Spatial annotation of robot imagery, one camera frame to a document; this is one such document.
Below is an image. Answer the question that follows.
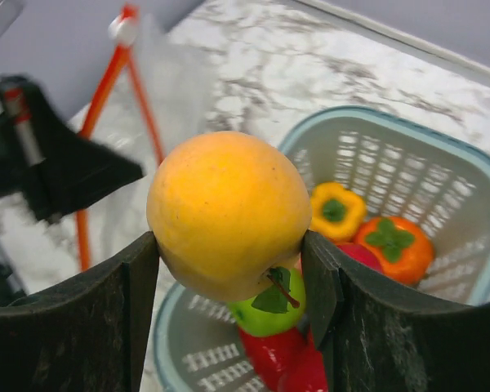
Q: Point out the yellow toy bell pepper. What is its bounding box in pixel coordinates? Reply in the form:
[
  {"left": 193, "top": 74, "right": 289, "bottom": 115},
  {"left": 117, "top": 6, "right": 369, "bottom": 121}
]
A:
[{"left": 310, "top": 182, "right": 367, "bottom": 243}]

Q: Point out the clear zip bag orange zipper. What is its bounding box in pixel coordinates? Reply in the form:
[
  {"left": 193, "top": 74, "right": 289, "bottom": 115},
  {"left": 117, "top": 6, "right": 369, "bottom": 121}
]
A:
[{"left": 75, "top": 3, "right": 214, "bottom": 271}]

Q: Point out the blue white plastic basket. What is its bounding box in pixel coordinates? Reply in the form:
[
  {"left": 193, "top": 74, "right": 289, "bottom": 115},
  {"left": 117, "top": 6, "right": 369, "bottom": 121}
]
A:
[{"left": 153, "top": 105, "right": 490, "bottom": 392}]

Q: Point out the yellow orange toy peach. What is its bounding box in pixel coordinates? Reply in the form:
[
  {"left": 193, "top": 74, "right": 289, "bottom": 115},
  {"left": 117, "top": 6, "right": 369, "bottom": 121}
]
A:
[{"left": 146, "top": 131, "right": 312, "bottom": 301}]

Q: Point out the orange toy persimmon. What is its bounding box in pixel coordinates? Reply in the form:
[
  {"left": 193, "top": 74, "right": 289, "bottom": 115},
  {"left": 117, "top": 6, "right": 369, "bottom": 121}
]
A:
[{"left": 354, "top": 216, "right": 434, "bottom": 286}]

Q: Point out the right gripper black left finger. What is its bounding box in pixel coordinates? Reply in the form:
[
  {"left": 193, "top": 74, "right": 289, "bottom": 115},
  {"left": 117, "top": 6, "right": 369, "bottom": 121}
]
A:
[{"left": 0, "top": 232, "right": 159, "bottom": 391}]

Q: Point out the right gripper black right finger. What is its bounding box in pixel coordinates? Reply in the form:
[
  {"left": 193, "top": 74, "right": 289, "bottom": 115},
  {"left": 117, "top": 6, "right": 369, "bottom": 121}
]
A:
[{"left": 301, "top": 231, "right": 490, "bottom": 391}]

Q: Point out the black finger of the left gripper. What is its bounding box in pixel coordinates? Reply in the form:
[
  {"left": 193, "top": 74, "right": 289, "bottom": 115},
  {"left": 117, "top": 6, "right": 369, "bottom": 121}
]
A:
[{"left": 0, "top": 75, "right": 143, "bottom": 221}]

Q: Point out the red toy pepper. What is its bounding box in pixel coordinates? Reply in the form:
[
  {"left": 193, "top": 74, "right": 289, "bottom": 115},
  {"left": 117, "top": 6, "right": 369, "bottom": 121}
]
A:
[{"left": 236, "top": 243, "right": 385, "bottom": 392}]

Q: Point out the green toy apple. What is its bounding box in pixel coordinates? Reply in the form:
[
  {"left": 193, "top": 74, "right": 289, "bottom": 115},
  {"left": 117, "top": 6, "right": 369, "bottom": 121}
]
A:
[{"left": 228, "top": 268, "right": 306, "bottom": 337}]

